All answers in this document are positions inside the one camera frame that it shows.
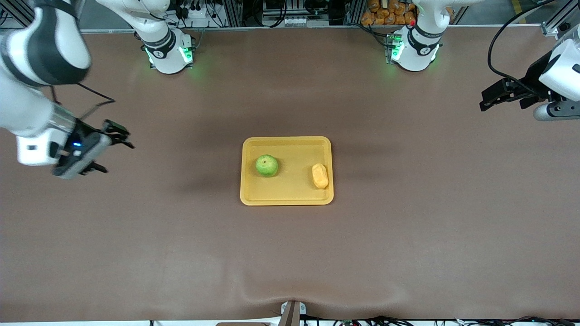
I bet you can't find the white power strip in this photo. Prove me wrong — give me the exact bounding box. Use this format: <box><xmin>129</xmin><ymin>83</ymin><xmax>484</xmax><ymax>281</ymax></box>
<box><xmin>169</xmin><ymin>7</ymin><xmax>210</xmax><ymax>29</ymax></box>

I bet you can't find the yellow plastic tray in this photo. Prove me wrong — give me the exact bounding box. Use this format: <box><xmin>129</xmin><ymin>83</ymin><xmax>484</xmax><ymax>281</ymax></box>
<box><xmin>240</xmin><ymin>136</ymin><xmax>334</xmax><ymax>206</ymax></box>

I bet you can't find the aluminium frame strut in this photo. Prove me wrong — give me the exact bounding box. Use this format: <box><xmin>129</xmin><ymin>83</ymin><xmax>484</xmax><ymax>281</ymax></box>
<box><xmin>0</xmin><ymin>0</ymin><xmax>68</xmax><ymax>36</ymax></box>
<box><xmin>541</xmin><ymin>0</ymin><xmax>580</xmax><ymax>38</ymax></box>

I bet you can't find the brown table mat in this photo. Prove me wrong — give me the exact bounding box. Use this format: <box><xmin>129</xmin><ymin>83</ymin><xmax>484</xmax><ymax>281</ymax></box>
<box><xmin>0</xmin><ymin>26</ymin><xmax>580</xmax><ymax>323</ymax></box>

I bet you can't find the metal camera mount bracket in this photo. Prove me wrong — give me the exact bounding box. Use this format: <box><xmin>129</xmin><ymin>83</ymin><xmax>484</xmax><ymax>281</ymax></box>
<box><xmin>278</xmin><ymin>300</ymin><xmax>307</xmax><ymax>326</ymax></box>

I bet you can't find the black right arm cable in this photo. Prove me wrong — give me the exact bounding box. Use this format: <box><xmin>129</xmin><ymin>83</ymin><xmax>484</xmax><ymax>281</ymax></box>
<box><xmin>49</xmin><ymin>81</ymin><xmax>116</xmax><ymax>122</ymax></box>

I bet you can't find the bag of orange snacks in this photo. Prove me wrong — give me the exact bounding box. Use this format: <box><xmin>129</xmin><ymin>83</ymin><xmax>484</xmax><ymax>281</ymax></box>
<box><xmin>361</xmin><ymin>0</ymin><xmax>455</xmax><ymax>26</ymax></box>

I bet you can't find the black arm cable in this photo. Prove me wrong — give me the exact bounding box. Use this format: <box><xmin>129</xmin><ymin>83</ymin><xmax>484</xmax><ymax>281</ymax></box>
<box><xmin>49</xmin><ymin>81</ymin><xmax>116</xmax><ymax>122</ymax></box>
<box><xmin>488</xmin><ymin>0</ymin><xmax>559</xmax><ymax>87</ymax></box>

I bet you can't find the aluminium table edge rail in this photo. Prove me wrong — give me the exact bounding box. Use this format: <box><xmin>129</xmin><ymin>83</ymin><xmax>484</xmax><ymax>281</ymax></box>
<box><xmin>79</xmin><ymin>24</ymin><xmax>556</xmax><ymax>36</ymax></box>

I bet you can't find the yellow potato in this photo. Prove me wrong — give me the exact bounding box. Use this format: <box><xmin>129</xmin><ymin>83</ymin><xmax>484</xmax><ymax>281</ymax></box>
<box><xmin>312</xmin><ymin>163</ymin><xmax>329</xmax><ymax>189</ymax></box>

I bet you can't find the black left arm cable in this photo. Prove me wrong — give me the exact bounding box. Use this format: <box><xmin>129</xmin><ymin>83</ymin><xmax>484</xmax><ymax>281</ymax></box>
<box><xmin>488</xmin><ymin>0</ymin><xmax>559</xmax><ymax>87</ymax></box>

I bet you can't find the green apple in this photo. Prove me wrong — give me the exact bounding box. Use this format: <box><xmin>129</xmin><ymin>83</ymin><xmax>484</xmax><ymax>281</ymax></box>
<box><xmin>255</xmin><ymin>154</ymin><xmax>279</xmax><ymax>177</ymax></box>

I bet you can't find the black cable bundle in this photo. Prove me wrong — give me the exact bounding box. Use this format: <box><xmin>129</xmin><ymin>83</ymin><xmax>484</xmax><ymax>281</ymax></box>
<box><xmin>304</xmin><ymin>315</ymin><xmax>580</xmax><ymax>326</ymax></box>

